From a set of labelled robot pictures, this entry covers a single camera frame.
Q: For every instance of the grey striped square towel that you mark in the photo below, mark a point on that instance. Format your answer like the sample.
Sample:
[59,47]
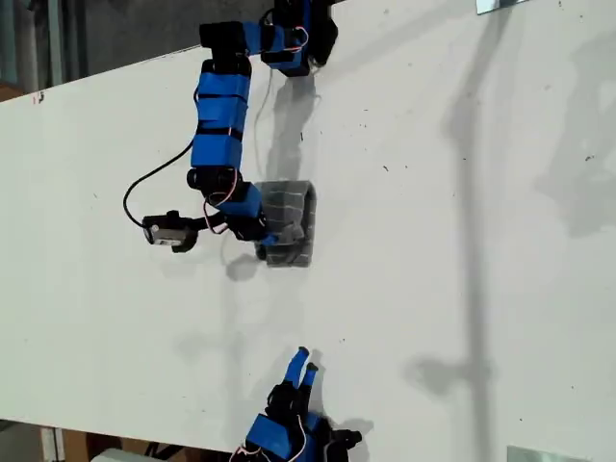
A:
[293,202]

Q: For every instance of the white rounded object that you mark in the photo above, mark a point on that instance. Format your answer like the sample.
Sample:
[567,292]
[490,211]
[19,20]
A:
[120,456]

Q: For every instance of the brown cardboard box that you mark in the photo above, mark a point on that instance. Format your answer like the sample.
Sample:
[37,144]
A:
[77,445]

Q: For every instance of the white table leg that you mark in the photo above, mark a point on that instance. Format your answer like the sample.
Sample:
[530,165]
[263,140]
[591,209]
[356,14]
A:
[52,445]

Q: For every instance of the camera black stalk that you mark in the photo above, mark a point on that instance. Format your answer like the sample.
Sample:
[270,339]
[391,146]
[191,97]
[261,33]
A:
[207,223]

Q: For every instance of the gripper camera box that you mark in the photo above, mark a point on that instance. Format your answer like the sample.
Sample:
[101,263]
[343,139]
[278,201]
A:
[166,233]
[346,439]

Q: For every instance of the small shiny metal bracket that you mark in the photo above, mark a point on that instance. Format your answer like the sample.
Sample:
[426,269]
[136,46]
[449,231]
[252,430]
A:
[486,6]

